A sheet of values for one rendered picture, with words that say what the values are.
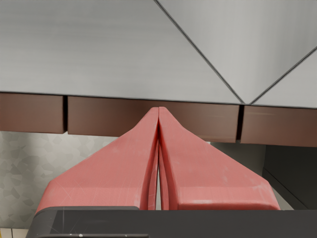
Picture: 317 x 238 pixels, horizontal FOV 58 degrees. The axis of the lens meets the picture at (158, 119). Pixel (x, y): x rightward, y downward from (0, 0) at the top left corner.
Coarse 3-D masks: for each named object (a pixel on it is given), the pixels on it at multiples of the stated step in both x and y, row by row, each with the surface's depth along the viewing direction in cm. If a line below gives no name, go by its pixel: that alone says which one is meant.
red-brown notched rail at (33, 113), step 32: (0, 96) 29; (32, 96) 29; (64, 96) 30; (0, 128) 30; (32, 128) 30; (64, 128) 30; (96, 128) 30; (128, 128) 30; (192, 128) 30; (224, 128) 30; (256, 128) 30; (288, 128) 30
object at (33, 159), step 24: (0, 144) 45; (24, 144) 45; (48, 144) 45; (72, 144) 45; (96, 144) 45; (0, 168) 46; (24, 168) 46; (48, 168) 46; (0, 192) 46; (24, 192) 46; (0, 216) 47; (24, 216) 47
